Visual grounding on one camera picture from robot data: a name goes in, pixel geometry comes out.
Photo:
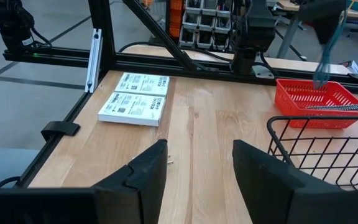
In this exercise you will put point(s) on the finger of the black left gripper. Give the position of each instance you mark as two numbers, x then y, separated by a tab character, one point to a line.
325	31

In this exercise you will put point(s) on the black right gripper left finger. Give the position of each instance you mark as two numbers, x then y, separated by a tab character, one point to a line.
141	193

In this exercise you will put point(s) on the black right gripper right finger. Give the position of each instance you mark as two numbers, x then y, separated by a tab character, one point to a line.
275	193

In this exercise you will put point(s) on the white card reader box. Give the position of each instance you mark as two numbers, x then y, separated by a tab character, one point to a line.
143	83
132	107

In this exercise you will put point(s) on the grey small parts bin rack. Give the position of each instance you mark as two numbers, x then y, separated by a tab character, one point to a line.
197	25

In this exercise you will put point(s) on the wooden desk grey legs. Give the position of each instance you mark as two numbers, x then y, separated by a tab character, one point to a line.
290	35

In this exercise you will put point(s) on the white printed box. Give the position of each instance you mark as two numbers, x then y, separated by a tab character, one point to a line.
353	67

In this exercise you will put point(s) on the light wooden work table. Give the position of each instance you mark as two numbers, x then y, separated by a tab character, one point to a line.
291	63

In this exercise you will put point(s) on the red plastic basket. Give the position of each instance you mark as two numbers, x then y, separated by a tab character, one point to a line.
283	99

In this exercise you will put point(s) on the black plastic clip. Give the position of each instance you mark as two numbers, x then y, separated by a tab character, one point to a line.
59	128

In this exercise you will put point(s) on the orange crate stack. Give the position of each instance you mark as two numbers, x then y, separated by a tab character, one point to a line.
176	18

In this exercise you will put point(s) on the silver aluminium bracket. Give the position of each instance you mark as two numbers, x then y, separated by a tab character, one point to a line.
94	59

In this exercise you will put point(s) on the black aluminium rig frame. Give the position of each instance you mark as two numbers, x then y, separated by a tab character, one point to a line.
104	37

